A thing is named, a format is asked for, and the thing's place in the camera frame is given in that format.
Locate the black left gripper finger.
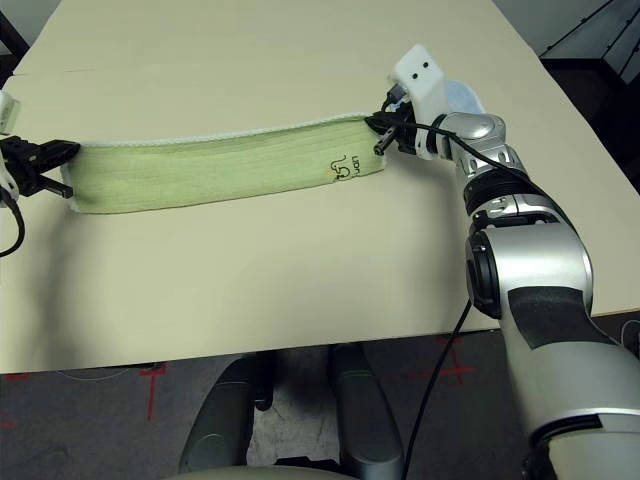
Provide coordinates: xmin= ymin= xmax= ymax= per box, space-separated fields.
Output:
xmin=36 ymin=149 xmax=81 ymax=168
xmin=35 ymin=140 xmax=82 ymax=156

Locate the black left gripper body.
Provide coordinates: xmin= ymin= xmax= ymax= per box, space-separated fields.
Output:
xmin=0 ymin=135 xmax=75 ymax=199

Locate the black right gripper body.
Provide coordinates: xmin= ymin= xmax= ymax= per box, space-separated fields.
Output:
xmin=373 ymin=111 xmax=437 ymax=154

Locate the green towel with white trim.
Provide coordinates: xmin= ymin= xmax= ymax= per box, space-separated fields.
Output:
xmin=62 ymin=112 xmax=390 ymax=215

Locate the folded light blue towel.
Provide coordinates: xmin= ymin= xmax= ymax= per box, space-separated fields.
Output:
xmin=442 ymin=79 xmax=489 ymax=119

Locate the black low cabinet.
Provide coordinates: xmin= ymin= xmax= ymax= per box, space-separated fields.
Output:
xmin=539 ymin=54 xmax=640 ymax=196

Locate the black tripod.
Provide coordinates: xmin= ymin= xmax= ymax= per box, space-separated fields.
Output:
xmin=547 ymin=0 xmax=640 ymax=86

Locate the red tape cross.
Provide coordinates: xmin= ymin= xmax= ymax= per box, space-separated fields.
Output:
xmin=384 ymin=338 xmax=475 ymax=387

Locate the grey robot right leg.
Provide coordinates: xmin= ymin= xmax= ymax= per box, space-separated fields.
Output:
xmin=327 ymin=344 xmax=406 ymax=480

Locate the grey robot leg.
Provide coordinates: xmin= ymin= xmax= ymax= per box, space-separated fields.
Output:
xmin=327 ymin=344 xmax=406 ymax=480
xmin=177 ymin=354 xmax=261 ymax=474

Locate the grey robot left leg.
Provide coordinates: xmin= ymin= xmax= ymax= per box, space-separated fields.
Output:
xmin=177 ymin=354 xmax=261 ymax=474

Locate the beige robot torso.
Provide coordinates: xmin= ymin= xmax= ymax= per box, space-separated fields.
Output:
xmin=169 ymin=464 xmax=351 ymax=480

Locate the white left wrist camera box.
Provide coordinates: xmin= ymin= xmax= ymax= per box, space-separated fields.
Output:
xmin=0 ymin=89 xmax=24 ymax=201

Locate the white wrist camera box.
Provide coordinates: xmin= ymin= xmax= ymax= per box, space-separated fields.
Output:
xmin=387 ymin=44 xmax=451 ymax=161
xmin=0 ymin=89 xmax=24 ymax=201

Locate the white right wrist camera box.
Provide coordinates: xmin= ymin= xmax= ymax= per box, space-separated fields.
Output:
xmin=387 ymin=44 xmax=451 ymax=161

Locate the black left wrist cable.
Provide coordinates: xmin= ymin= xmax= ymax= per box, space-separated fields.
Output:
xmin=0 ymin=192 xmax=26 ymax=259

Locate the side table with black frame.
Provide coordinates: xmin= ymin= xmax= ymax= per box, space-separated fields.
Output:
xmin=0 ymin=0 xmax=31 ymax=57

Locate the black vertical post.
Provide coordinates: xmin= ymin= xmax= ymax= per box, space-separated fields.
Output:
xmin=253 ymin=349 xmax=275 ymax=412

